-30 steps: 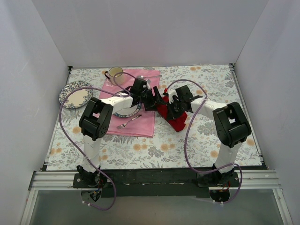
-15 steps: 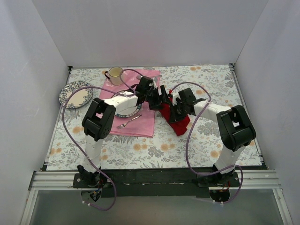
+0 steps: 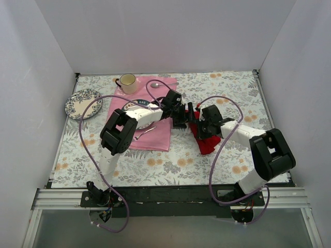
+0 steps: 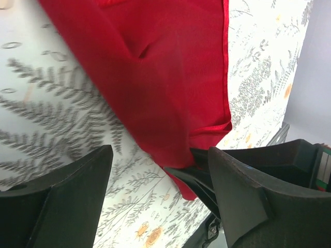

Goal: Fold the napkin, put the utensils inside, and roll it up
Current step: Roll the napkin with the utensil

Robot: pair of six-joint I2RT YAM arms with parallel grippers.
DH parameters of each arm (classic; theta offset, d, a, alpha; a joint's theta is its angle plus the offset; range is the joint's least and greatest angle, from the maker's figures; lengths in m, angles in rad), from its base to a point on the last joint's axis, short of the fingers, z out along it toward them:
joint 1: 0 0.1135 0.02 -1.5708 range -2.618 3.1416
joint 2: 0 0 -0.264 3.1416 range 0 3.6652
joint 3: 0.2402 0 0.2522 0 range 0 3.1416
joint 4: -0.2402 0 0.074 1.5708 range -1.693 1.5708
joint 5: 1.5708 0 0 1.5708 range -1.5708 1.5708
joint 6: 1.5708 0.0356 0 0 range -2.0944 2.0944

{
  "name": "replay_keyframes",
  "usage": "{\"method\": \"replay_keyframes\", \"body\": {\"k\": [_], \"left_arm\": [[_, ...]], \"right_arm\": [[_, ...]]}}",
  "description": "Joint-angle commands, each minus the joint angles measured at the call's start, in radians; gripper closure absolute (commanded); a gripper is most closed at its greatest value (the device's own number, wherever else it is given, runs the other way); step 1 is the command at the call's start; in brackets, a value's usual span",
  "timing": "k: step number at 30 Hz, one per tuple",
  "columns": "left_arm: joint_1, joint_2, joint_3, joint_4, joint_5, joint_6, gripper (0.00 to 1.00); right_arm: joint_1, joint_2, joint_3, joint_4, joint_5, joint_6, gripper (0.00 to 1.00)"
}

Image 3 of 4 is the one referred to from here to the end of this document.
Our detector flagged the red cloth napkin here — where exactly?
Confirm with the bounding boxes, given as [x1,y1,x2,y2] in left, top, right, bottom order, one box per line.
[188,123,221,155]

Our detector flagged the silver fork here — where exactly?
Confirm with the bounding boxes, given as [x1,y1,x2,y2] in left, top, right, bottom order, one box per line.
[132,126,157,142]

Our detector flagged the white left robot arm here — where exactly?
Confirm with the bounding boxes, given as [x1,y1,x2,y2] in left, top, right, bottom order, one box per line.
[84,89,196,207]

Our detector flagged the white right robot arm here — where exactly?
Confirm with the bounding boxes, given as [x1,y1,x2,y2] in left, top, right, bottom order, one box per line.
[195,104,296,205]

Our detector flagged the small silver spoon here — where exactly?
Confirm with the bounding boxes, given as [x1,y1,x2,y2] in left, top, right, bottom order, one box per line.
[151,83,179,88]

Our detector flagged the pink cloth placemat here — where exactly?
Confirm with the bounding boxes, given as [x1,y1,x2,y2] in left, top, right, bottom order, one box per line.
[114,76,177,151]

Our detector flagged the green rimmed white plate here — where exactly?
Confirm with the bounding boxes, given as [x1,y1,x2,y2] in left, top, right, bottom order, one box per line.
[121,99,156,131]

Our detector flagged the cream enamel mug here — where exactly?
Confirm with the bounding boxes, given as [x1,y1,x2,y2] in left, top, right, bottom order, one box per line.
[115,73,138,95]

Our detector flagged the blue floral plate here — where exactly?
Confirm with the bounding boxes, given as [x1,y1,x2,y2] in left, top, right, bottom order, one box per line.
[65,89,103,120]

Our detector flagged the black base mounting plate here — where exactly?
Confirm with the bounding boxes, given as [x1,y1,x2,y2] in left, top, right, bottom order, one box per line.
[80,184,266,219]

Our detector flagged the aluminium frame rail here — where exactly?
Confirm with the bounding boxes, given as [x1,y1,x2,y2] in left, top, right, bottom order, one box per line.
[23,185,323,247]

